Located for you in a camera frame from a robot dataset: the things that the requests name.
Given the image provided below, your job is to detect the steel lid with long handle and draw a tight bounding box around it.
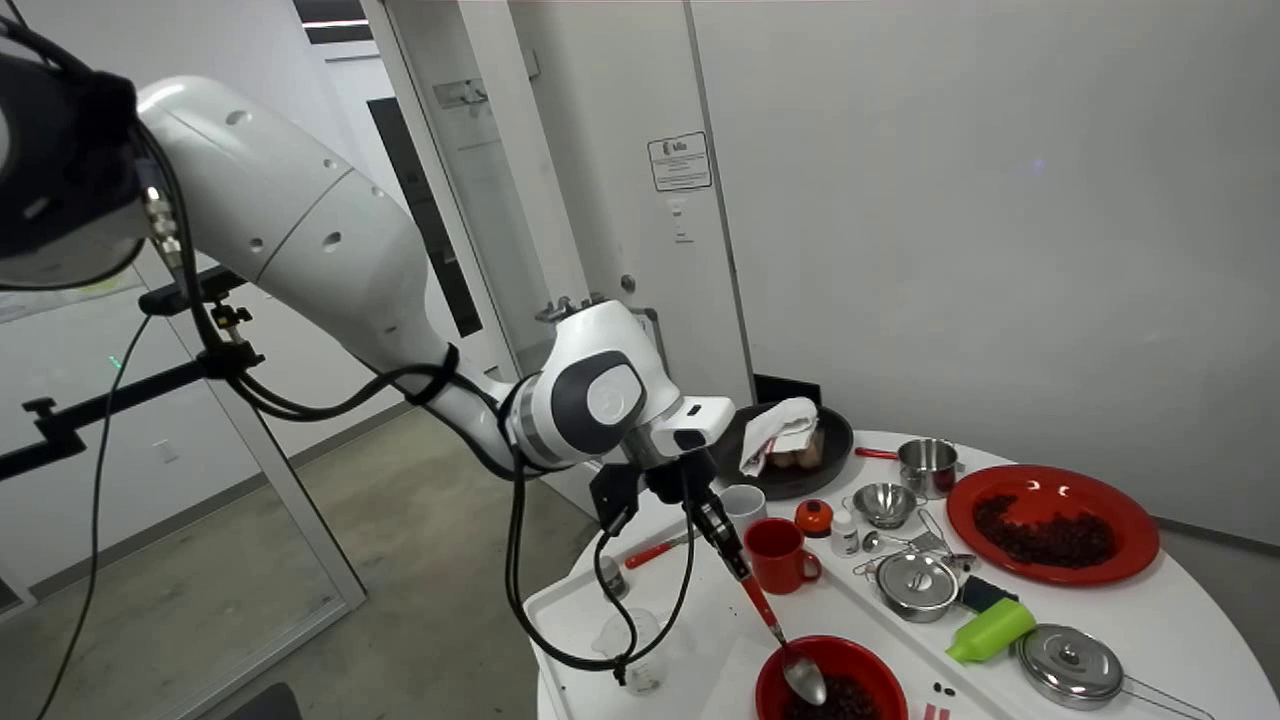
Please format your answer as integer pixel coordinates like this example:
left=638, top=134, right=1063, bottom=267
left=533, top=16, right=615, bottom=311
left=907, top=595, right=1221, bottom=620
left=1017, top=620, right=1216, bottom=720

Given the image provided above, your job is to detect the black frying pan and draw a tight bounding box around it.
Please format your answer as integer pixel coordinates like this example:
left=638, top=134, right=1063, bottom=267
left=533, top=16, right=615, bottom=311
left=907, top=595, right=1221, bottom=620
left=712, top=405, right=855, bottom=502

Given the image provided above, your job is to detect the thin black hanging cable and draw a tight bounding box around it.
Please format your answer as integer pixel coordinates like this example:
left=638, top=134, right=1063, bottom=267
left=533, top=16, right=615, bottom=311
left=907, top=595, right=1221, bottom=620
left=31, top=311, right=157, bottom=720

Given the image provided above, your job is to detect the small steel bowl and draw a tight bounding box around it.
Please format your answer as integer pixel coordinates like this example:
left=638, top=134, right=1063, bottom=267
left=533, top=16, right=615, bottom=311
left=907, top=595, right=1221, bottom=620
left=847, top=478, right=921, bottom=531

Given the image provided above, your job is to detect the orange bowl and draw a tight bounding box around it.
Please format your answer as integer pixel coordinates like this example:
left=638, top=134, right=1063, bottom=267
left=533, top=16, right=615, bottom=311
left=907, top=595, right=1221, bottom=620
left=750, top=632, right=911, bottom=720

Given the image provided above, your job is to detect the red handled metal utensil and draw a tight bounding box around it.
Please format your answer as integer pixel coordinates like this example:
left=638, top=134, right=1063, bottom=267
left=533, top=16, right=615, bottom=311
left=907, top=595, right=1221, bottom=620
left=600, top=537, right=692, bottom=601

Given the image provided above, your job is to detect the white wall sign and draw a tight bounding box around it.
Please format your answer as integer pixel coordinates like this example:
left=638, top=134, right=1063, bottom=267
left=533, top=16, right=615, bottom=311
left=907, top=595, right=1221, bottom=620
left=648, top=128, right=715, bottom=197

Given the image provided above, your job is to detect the dark brown beans pile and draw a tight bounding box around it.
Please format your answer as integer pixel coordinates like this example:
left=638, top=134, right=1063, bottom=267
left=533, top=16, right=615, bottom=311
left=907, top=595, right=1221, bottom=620
left=775, top=672, right=883, bottom=720
left=969, top=490, right=1119, bottom=571

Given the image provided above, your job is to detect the green vegetable toy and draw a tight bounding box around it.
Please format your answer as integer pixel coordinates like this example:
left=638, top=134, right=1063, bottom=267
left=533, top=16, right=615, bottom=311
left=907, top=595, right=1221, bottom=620
left=943, top=595, right=1038, bottom=667

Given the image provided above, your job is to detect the clear plastic cup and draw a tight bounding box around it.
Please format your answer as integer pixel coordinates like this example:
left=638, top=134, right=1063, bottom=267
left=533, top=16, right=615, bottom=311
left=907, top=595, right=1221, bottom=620
left=592, top=602, right=684, bottom=694

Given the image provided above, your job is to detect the orange handled metal spoon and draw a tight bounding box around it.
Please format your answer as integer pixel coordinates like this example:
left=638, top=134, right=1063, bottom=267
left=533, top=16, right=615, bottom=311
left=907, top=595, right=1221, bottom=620
left=729, top=555, right=833, bottom=709

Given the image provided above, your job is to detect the orange plate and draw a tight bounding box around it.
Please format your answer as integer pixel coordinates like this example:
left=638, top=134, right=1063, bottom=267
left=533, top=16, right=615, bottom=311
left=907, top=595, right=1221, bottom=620
left=940, top=459, right=1164, bottom=592

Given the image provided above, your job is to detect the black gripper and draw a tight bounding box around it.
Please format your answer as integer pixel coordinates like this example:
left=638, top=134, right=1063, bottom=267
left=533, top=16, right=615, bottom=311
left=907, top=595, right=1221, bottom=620
left=638, top=450, right=750, bottom=575

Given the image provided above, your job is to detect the small orange round lid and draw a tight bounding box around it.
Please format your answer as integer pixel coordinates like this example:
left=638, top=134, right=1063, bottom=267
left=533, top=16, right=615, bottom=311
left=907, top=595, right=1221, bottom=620
left=791, top=494, right=841, bottom=538

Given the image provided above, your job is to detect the white plastic tray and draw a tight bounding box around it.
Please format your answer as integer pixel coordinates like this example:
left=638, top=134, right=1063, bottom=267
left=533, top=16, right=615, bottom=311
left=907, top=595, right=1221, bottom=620
left=514, top=510, right=1017, bottom=720

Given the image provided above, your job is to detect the orange cup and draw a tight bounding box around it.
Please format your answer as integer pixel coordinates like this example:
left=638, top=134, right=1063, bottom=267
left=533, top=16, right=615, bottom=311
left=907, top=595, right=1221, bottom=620
left=740, top=516, right=826, bottom=595

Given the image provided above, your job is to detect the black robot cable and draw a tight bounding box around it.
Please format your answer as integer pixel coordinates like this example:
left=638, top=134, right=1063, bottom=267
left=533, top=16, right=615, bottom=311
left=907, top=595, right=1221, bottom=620
left=125, top=76, right=702, bottom=688

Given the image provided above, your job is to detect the white striped towel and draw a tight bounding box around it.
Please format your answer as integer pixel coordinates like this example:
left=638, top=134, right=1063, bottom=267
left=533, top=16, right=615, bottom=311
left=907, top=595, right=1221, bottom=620
left=734, top=392, right=822, bottom=478

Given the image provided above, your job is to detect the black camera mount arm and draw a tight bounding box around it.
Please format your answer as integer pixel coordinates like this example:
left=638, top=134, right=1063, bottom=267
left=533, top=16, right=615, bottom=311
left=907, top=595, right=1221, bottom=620
left=0, top=263, right=266, bottom=482

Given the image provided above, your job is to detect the white mug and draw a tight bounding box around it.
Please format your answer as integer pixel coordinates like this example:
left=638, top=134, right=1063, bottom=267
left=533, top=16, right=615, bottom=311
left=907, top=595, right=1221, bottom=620
left=715, top=478, right=770, bottom=537

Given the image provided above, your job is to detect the small steel saucepan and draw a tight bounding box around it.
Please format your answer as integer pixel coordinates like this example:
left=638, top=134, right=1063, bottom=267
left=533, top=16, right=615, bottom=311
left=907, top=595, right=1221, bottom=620
left=851, top=437, right=965, bottom=499

